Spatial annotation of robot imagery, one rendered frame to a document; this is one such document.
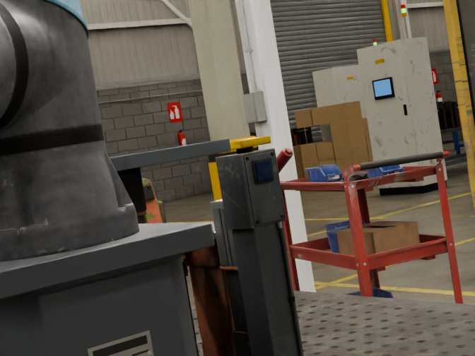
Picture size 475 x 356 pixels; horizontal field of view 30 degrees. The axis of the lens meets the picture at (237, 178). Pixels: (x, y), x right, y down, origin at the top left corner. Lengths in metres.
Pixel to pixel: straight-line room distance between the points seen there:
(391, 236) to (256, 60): 2.09
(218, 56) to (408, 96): 3.64
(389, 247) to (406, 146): 8.04
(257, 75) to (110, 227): 4.77
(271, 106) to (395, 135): 6.44
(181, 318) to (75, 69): 0.23
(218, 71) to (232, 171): 7.34
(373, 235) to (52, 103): 2.98
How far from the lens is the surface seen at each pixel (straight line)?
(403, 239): 3.76
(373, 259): 3.64
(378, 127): 12.00
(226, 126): 8.62
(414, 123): 11.62
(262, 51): 5.49
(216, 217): 1.55
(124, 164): 1.15
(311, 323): 2.12
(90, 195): 0.75
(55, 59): 0.75
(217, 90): 8.65
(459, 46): 5.77
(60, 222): 0.73
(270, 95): 5.48
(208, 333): 1.75
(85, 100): 0.77
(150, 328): 0.75
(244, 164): 1.30
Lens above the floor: 1.17
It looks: 3 degrees down
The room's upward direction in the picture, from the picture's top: 9 degrees counter-clockwise
